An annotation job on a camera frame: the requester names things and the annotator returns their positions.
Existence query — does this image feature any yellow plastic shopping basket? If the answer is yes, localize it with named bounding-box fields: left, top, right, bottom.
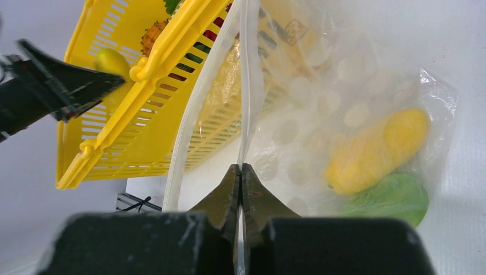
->
left=56, top=1, right=241, bottom=190

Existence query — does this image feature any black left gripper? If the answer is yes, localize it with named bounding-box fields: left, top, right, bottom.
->
left=1, top=39, right=125, bottom=142

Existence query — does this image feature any clear zip top bag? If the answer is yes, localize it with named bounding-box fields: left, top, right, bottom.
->
left=162, top=1, right=459, bottom=217

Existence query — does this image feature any yellow toy lemon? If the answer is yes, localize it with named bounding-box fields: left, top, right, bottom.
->
left=93, top=48, right=134, bottom=115

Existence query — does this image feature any orange toy pineapple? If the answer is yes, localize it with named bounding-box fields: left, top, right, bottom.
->
left=140, top=19, right=170, bottom=57

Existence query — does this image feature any green toy pepper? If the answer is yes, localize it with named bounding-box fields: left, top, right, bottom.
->
left=342, top=172, right=429, bottom=227

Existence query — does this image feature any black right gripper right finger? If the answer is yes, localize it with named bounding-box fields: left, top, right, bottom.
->
left=241, top=163, right=301, bottom=248

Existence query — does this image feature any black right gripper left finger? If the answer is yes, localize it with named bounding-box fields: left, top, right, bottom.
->
left=189, top=164, right=241, bottom=243

